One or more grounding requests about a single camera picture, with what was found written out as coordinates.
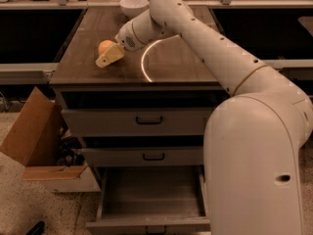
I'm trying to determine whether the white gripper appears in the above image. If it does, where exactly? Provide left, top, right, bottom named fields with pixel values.
left=96, top=21, right=143, bottom=69

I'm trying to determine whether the orange fruit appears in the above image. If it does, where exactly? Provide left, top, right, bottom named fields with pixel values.
left=98, top=40, right=113, bottom=54

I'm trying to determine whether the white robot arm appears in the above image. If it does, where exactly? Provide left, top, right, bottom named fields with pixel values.
left=96, top=0, right=313, bottom=235

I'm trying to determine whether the grey drawer cabinet wood top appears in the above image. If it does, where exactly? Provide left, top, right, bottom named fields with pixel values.
left=49, top=5, right=229, bottom=181

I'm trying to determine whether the grey top drawer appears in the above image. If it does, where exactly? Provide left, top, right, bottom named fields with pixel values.
left=62, top=108, right=212, bottom=137

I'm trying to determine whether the grey middle drawer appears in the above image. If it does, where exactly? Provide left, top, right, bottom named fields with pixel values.
left=82, top=147, right=203, bottom=167

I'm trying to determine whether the grey open bottom drawer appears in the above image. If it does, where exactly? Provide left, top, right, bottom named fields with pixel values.
left=86, top=165, right=210, bottom=235

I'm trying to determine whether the white ceramic bowl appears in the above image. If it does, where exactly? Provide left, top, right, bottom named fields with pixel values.
left=119, top=0, right=149, bottom=19

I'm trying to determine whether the open cardboard box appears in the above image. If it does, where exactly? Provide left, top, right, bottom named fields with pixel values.
left=0, top=87, right=100, bottom=193

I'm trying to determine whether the black object on floor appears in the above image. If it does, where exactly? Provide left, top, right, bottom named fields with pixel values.
left=26, top=221, right=45, bottom=235

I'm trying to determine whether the metal rail right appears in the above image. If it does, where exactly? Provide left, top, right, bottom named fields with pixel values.
left=265, top=60, right=313, bottom=80

